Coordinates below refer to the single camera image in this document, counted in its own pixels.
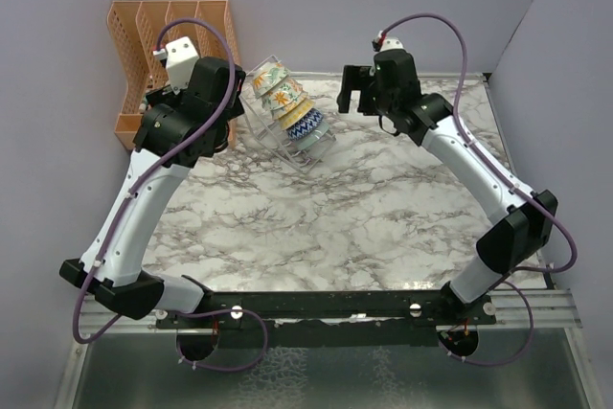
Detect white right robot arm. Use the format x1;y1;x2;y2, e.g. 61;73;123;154
337;49;557;324

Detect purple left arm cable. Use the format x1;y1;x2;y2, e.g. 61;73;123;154
71;18;238;345

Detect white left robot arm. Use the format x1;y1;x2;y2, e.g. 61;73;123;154
59;57;245;328

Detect blue yellow floral bowl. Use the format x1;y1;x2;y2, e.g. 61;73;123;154
271;92;309;120

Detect white wire dish rack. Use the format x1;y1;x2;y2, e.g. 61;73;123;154
241;55;336;174

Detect items in organizer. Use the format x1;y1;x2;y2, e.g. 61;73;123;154
138;75;155;114

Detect red patterned bowl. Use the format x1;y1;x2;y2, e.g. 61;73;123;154
286;108;324;141

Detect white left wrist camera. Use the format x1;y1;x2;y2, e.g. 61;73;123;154
153;36;200;94

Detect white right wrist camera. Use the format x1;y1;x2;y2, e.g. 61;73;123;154
372;32;404;53

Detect orange flower bowl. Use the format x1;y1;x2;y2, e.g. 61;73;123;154
252;61;290;98
261;77;303;111

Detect plain teal bowl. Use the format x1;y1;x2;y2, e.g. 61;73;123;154
292;121;329;151

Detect yellow sun blue bowl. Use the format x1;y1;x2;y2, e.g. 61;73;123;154
278;99;315;130

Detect orange plastic file organizer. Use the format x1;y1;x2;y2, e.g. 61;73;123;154
107;0;240;150

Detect aluminium rail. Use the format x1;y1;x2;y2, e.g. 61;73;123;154
490;289;582;329

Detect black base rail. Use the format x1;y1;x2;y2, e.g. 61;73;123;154
156;290;496;349

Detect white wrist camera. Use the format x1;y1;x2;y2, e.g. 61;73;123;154
153;36;200;94
372;32;404;53

